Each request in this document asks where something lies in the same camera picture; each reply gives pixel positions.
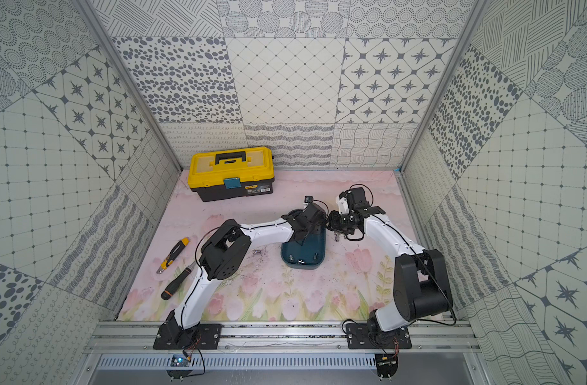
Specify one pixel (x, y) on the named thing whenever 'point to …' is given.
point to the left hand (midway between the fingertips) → (318, 218)
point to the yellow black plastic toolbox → (226, 173)
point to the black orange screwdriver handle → (177, 279)
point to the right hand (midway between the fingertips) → (329, 227)
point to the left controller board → (179, 360)
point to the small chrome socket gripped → (336, 237)
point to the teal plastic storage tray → (308, 256)
